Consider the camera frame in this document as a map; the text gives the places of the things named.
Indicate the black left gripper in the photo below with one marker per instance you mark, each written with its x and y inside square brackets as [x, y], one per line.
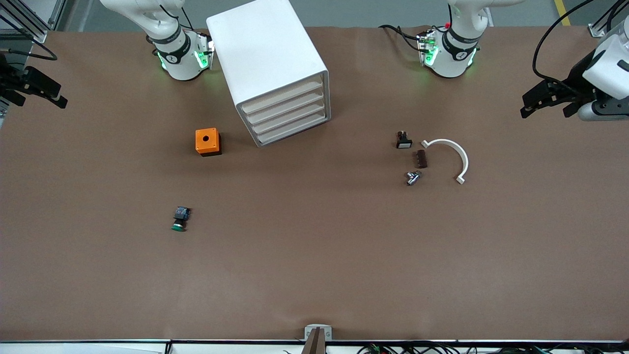
[578, 77]

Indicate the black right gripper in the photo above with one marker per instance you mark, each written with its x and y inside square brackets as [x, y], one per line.
[11, 80]

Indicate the green push button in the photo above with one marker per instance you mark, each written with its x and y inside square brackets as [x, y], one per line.
[181, 215]

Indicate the beige cabinet drawer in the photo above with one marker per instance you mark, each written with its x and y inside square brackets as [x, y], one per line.
[285, 118]
[285, 129]
[282, 96]
[285, 107]

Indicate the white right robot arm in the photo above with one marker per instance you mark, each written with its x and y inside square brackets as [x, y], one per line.
[182, 64]

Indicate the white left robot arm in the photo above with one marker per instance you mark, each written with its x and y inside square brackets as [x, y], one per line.
[454, 59]

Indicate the black and white push button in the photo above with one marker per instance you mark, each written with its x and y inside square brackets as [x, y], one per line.
[404, 143]

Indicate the white drawer cabinet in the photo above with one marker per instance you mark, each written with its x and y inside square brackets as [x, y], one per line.
[265, 49]

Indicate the white curved plastic clip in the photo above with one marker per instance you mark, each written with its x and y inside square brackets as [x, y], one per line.
[465, 162]

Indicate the brown terminal block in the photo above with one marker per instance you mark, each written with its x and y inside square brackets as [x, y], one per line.
[420, 159]

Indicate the orange box with black base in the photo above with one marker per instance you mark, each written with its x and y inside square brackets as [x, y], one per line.
[206, 140]

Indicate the aluminium frame profile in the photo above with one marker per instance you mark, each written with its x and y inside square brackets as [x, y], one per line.
[39, 35]
[597, 30]

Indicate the silver metal key switch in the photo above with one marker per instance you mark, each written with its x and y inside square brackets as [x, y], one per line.
[412, 179]

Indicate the grey bracket with brown post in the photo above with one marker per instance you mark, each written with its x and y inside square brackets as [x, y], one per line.
[318, 339]

